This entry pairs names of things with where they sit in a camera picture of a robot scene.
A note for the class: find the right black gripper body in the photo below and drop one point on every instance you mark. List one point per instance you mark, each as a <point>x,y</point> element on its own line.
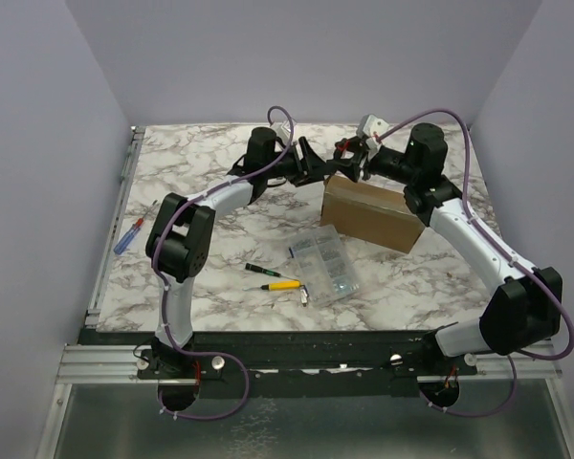
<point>360,160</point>

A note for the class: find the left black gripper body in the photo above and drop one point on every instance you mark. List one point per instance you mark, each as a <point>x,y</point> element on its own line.
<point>287,165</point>

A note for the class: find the brown cardboard express box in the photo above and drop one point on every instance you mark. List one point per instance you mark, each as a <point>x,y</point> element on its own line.
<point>370,213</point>

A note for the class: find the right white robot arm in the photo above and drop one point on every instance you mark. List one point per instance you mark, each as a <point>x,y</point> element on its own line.
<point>523,308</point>

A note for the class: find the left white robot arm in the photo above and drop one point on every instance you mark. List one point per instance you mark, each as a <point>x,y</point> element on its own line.
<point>179,242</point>

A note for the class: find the clear plastic screw organizer box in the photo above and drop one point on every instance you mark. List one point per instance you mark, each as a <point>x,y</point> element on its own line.
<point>322,265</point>

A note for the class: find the black green precision screwdriver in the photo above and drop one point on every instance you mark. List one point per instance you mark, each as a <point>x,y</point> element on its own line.
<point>257,269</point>

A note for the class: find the small metal hex key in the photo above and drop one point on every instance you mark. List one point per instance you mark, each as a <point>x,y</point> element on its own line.
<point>304,295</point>

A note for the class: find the red blue screwdriver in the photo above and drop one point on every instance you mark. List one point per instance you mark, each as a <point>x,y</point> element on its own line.
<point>132,232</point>

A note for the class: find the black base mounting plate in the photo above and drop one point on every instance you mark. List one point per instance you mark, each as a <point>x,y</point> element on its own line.
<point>223,365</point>

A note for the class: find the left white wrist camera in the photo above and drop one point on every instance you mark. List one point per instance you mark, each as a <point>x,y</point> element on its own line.
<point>285,132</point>

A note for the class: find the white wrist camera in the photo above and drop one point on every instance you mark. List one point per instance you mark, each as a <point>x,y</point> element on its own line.
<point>285,132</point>
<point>369,131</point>

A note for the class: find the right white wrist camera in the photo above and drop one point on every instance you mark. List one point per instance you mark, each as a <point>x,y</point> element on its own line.
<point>369,131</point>

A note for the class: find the yellow handled screwdriver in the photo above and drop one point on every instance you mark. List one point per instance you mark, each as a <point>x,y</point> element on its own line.
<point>276,286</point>

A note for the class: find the left side metal rail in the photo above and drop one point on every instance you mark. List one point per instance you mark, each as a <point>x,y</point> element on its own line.
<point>132,155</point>

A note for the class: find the aluminium frame rail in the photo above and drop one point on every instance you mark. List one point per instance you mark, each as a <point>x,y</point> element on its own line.
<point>101,410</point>

